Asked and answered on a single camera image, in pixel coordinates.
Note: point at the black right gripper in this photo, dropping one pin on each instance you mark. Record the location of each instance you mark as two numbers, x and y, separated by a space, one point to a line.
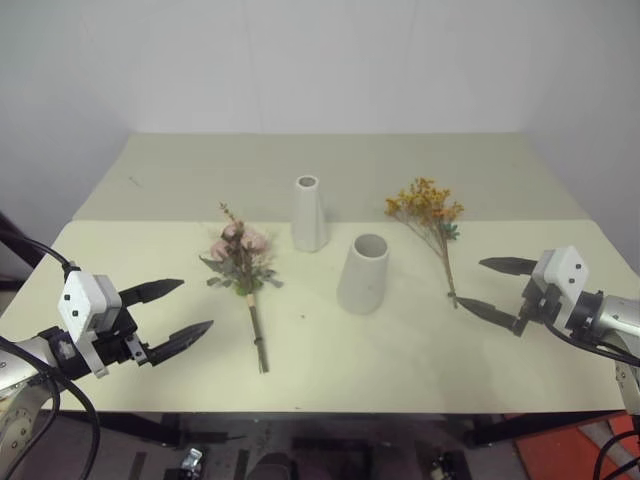
542 305

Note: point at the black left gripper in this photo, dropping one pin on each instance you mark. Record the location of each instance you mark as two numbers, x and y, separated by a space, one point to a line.
117 345

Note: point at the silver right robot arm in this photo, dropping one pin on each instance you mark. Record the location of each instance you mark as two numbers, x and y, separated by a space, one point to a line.
610 312

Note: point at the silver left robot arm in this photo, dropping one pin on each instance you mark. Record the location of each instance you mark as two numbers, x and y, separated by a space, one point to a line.
22 357

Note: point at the wide white vase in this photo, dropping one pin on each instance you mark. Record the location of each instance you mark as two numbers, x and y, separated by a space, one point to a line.
362 285

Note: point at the tall narrow white vase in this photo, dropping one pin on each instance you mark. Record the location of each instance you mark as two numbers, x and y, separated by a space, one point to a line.
309 220

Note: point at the pink dried flower bouquet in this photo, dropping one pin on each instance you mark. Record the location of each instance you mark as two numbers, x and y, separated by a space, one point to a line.
248 280

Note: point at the orange dried flower bouquet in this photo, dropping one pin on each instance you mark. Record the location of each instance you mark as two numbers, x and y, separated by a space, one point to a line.
425 200

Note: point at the metal caster wheel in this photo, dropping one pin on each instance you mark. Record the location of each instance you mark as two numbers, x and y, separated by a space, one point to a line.
194 459

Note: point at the red floor object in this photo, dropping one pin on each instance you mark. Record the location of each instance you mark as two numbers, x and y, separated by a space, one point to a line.
560 450

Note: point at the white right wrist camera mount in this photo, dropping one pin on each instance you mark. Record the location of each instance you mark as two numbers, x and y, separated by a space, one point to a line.
562 270

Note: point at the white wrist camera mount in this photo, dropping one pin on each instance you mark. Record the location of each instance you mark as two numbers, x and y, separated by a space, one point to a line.
562 270
75 300

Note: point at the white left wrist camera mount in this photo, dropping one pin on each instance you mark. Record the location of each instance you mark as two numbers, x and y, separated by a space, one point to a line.
75 300

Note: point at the black table frame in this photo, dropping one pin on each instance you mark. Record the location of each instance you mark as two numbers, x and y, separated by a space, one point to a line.
320 421

